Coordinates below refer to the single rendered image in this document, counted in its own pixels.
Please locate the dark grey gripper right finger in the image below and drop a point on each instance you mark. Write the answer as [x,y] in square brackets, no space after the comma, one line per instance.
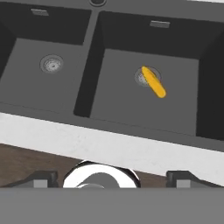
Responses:
[178,178]

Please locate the dark tap base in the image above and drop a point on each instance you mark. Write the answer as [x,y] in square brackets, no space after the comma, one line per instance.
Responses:
[97,2]

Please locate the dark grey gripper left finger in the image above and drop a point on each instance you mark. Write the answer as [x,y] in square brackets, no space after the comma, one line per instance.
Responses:
[43,178]

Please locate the yellow corn cob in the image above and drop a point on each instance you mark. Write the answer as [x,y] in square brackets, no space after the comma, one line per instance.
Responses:
[154,82]

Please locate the shiny silver bowl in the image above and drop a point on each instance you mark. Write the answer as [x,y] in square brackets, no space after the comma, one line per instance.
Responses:
[87,176]

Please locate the dark grey double sink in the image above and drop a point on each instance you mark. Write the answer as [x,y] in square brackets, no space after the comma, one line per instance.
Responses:
[116,75]

